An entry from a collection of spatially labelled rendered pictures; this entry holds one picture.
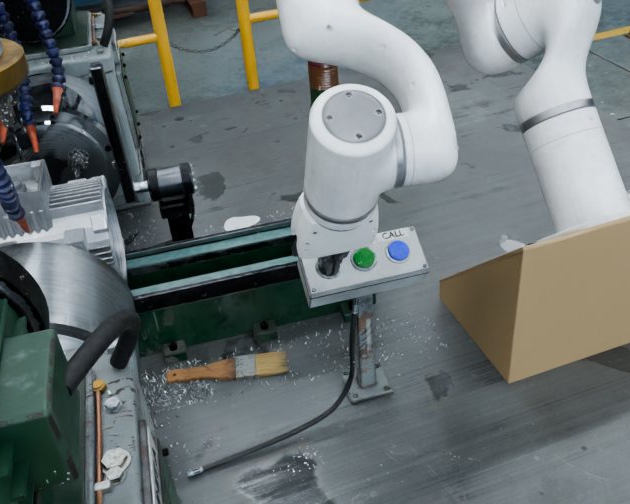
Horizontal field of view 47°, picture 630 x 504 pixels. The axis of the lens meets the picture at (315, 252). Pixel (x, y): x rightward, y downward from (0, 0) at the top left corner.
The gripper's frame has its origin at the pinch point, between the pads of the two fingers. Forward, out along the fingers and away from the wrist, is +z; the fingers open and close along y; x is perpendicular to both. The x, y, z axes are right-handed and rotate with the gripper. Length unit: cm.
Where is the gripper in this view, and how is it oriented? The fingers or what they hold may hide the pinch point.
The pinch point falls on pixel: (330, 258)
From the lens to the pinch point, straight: 96.5
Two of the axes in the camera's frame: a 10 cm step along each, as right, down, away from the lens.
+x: 2.5, 8.8, -4.1
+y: -9.7, 2.1, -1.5
